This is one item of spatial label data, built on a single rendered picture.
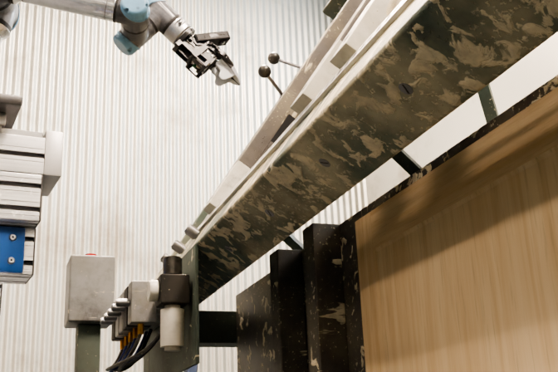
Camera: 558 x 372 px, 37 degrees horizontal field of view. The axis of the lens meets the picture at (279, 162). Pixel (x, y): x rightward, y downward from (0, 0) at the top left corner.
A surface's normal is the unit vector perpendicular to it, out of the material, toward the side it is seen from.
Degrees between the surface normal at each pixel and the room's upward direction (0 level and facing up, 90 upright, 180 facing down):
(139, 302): 90
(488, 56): 147
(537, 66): 90
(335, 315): 90
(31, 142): 90
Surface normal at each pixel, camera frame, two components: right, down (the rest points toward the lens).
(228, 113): 0.42, -0.32
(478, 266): -0.95, -0.07
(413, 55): -0.49, 0.75
